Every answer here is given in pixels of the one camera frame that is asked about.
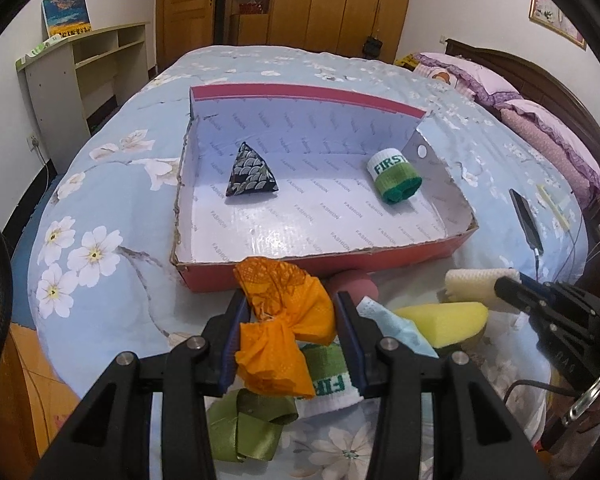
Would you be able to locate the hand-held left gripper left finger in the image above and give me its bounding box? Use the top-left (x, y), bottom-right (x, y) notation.
top-left (32, 287), bottom-right (253, 480)

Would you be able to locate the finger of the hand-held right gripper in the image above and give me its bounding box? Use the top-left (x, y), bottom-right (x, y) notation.
top-left (494, 275), bottom-right (556, 317)

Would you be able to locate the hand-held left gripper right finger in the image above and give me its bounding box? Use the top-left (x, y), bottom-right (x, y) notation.
top-left (332, 291), bottom-right (548, 480)

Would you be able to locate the green white sock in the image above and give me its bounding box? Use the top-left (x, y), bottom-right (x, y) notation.
top-left (367, 147), bottom-right (423, 205)
top-left (297, 342), bottom-right (366, 418)

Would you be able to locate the orange mesh cloth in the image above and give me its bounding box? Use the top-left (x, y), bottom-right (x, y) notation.
top-left (232, 256), bottom-right (337, 401)

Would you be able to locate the white towel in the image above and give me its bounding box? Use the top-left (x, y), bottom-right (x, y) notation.
top-left (444, 268), bottom-right (521, 306)

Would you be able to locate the blue face mask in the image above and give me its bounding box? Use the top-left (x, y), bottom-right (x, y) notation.
top-left (356, 296), bottom-right (440, 361)

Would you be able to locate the green ribbon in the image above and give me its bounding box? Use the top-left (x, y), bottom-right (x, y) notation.
top-left (205, 390), bottom-right (299, 463)

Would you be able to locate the red cardboard box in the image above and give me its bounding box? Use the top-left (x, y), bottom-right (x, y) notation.
top-left (169, 84), bottom-right (480, 293)

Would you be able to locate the pink makeup sponge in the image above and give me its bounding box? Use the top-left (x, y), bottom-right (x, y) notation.
top-left (326, 270), bottom-right (379, 306)

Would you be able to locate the black smartphone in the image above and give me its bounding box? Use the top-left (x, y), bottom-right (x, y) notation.
top-left (510, 189), bottom-right (545, 256)

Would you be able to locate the yellow sponge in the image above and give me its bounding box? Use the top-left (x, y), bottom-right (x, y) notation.
top-left (395, 301), bottom-right (490, 348)

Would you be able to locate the white plastic strip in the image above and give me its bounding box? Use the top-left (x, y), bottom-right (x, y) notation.
top-left (536, 184), bottom-right (574, 234)

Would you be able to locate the pink ruffled pillow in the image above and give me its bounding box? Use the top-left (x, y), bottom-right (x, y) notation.
top-left (414, 51), bottom-right (522, 107)
top-left (499, 99), bottom-right (600, 209)

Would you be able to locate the dark patterned triangular pouch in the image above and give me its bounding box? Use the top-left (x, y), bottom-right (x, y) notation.
top-left (225, 141), bottom-right (281, 200)

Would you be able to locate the rolled green white sock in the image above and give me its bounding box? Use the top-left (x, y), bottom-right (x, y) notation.
top-left (367, 147), bottom-right (423, 205)

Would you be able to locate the blue floral quilt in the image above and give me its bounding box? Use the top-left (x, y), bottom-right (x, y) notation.
top-left (27, 45), bottom-right (588, 480)

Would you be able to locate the dark wooden headboard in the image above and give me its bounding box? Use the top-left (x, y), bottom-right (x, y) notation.
top-left (445, 38), bottom-right (600, 181)

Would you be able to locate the cartoon print pillow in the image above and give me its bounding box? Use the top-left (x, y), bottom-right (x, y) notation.
top-left (415, 62), bottom-right (454, 87)

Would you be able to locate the beige shelf desk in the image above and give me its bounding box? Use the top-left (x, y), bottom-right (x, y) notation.
top-left (15, 22), bottom-right (151, 173)

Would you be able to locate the wooden corner shelf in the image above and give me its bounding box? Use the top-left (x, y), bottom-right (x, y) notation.
top-left (227, 0), bottom-right (276, 46)

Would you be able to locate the wooden door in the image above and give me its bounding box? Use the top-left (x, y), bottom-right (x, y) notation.
top-left (155, 0), bottom-right (216, 68)

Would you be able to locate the wooden wardrobe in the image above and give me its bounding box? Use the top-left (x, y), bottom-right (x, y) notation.
top-left (267, 0), bottom-right (418, 63)

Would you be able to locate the green white packet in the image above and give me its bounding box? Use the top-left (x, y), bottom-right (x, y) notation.
top-left (22, 40), bottom-right (61, 63)

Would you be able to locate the blue yellow painting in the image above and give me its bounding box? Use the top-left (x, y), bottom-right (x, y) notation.
top-left (42, 0), bottom-right (92, 40)

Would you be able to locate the framed wall picture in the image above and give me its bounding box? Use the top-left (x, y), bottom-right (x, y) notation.
top-left (528, 0), bottom-right (588, 51)

